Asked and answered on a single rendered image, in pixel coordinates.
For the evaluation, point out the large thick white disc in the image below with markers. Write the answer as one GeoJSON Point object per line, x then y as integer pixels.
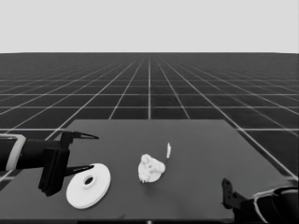
{"type": "Point", "coordinates": [98, 186]}

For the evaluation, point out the white round carrier with pins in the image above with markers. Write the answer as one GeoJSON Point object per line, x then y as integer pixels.
{"type": "Point", "coordinates": [155, 178]}

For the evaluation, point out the small thin white T-piece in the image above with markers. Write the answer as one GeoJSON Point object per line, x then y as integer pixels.
{"type": "Point", "coordinates": [168, 151]}

